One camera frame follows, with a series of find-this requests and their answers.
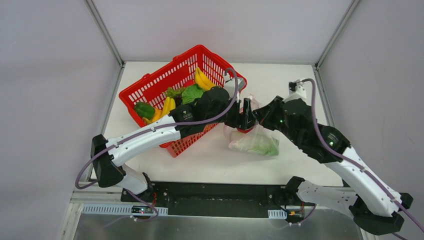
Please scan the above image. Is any clear zip top bag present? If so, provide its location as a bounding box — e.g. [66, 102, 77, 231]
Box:
[223, 94, 281, 157]

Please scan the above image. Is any green napa cabbage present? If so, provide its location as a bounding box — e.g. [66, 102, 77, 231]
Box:
[226, 131, 280, 156]

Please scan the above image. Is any red plastic shopping basket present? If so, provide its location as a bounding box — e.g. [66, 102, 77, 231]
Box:
[119, 45, 243, 157]

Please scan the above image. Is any red apple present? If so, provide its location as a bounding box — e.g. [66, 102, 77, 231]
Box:
[236, 126, 255, 134]

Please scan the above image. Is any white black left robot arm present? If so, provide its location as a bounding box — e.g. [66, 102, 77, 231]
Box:
[91, 87, 255, 203]

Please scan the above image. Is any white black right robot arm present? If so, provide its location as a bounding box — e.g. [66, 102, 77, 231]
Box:
[252, 96, 413, 236]

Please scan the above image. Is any green lettuce leaf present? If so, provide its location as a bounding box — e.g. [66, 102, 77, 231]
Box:
[181, 84, 204, 104]

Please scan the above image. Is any yellow banana bunch back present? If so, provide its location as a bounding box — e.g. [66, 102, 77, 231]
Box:
[194, 67, 216, 91]

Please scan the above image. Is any yellow banana bunch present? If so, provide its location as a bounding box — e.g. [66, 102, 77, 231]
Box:
[142, 96, 175, 125]
[194, 67, 216, 91]

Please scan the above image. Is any yellow banana bunch front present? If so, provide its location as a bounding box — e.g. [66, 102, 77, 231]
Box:
[142, 96, 175, 125]

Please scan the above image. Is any green bell pepper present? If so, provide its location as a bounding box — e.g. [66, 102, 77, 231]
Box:
[134, 101, 156, 120]

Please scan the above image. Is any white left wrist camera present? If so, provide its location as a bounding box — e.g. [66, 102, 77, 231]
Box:
[223, 74, 247, 95]

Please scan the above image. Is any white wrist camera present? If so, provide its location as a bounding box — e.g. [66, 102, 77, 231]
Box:
[287, 79, 307, 101]
[223, 74, 247, 95]

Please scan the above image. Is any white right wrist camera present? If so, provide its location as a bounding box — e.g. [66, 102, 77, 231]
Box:
[287, 79, 307, 101]

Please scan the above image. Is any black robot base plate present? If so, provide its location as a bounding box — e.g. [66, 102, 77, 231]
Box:
[138, 181, 306, 218]

